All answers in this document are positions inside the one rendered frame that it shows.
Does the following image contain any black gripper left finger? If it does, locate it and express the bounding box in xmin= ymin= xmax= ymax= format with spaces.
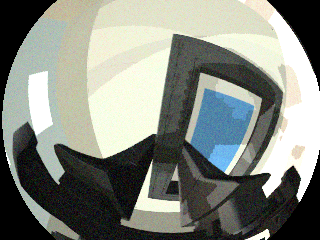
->
xmin=53 ymin=133 xmax=156 ymax=221

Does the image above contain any beige flat rectangular board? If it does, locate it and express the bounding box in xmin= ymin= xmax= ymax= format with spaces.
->
xmin=87 ymin=0 xmax=287 ymax=175

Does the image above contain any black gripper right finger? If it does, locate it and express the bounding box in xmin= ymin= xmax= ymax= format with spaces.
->
xmin=177 ymin=140 xmax=271 ymax=228

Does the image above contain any black picture frame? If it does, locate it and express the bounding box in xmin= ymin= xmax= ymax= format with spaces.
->
xmin=148 ymin=33 xmax=283 ymax=201

